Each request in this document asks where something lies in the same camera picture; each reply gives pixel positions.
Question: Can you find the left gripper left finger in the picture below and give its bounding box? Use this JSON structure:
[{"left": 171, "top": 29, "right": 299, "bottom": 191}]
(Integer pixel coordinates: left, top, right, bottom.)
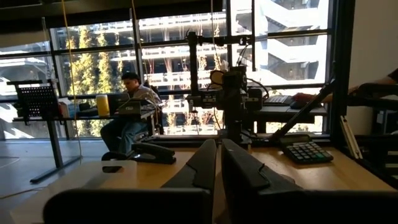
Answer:
[{"left": 161, "top": 138, "right": 218, "bottom": 192}]

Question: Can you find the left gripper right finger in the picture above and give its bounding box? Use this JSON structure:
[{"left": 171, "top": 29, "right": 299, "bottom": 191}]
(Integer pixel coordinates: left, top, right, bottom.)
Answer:
[{"left": 220, "top": 138, "right": 302, "bottom": 224}]

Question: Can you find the black keyboard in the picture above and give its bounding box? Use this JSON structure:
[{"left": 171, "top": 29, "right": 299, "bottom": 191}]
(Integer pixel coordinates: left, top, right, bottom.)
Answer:
[{"left": 263, "top": 95, "right": 294, "bottom": 106}]

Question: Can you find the black stapler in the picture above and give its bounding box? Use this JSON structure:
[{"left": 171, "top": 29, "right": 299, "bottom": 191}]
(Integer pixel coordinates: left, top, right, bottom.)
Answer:
[{"left": 130, "top": 141, "right": 177, "bottom": 166}]

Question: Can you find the black pole stand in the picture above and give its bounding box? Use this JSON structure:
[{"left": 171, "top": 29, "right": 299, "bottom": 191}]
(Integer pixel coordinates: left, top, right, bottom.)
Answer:
[{"left": 185, "top": 30, "right": 257, "bottom": 109}]

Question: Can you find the black desk calculator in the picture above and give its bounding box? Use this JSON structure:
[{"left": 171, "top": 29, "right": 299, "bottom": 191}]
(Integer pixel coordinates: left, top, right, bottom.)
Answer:
[{"left": 278, "top": 134, "right": 334, "bottom": 165}]

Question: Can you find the laptop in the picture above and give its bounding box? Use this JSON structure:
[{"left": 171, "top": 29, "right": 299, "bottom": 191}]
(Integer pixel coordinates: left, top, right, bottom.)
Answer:
[{"left": 115, "top": 98, "right": 149, "bottom": 116}]

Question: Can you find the person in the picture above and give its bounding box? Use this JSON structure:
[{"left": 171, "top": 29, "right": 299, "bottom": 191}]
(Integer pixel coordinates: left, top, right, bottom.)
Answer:
[{"left": 99, "top": 71, "right": 162, "bottom": 155}]

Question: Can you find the pale metal strip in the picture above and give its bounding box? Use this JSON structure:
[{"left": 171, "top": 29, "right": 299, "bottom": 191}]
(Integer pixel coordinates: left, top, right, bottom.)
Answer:
[{"left": 340, "top": 115, "right": 364, "bottom": 160}]

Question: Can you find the yellow cup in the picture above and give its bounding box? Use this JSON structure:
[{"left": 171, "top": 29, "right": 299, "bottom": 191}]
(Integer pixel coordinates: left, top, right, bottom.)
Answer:
[{"left": 95, "top": 94, "right": 111, "bottom": 118}]

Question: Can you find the black standing desk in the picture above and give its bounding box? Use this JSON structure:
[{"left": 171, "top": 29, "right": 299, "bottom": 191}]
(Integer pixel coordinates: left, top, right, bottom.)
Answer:
[{"left": 6, "top": 79, "right": 162, "bottom": 184}]

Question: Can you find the black perforated laptop stand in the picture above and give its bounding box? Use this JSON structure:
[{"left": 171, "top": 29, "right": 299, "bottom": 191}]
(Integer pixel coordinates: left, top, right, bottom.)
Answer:
[{"left": 6, "top": 79, "right": 60, "bottom": 125}]

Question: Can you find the black aluminium table frame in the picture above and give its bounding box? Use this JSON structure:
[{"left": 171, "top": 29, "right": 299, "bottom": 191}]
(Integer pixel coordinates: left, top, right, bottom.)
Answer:
[{"left": 146, "top": 0, "right": 398, "bottom": 189}]

